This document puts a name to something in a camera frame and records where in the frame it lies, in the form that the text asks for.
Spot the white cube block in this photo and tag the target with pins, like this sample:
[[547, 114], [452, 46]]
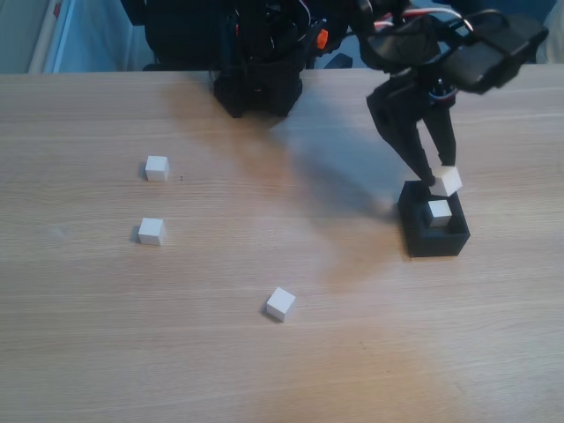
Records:
[[157, 168], [151, 231], [447, 180], [440, 213], [280, 304]]

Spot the black open box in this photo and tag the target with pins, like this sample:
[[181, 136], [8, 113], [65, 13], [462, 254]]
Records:
[[436, 244]]

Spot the black webcam on gripper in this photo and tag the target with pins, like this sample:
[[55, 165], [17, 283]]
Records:
[[484, 61]]

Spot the black clamp with orange tip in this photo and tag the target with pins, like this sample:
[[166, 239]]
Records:
[[322, 39]]

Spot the dark blue office chair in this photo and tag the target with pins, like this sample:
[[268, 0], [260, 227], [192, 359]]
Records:
[[529, 13]]

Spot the person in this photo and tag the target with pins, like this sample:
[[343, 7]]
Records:
[[553, 44]]

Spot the black office chair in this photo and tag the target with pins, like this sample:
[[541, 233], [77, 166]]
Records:
[[185, 31]]

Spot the white leaning panel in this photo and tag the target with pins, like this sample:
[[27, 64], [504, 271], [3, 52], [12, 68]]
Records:
[[88, 39]]

